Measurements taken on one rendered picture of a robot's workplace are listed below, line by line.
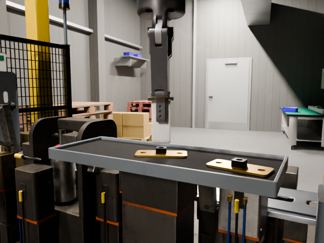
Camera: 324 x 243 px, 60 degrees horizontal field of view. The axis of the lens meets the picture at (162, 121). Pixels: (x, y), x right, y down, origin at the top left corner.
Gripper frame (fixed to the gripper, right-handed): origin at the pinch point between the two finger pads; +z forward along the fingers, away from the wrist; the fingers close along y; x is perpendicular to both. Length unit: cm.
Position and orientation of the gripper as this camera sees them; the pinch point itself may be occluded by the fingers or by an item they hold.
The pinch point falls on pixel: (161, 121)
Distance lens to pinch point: 45.4
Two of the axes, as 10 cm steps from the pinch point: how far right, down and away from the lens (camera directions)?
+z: 0.0, 9.9, 1.2
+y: 0.7, -1.2, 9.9
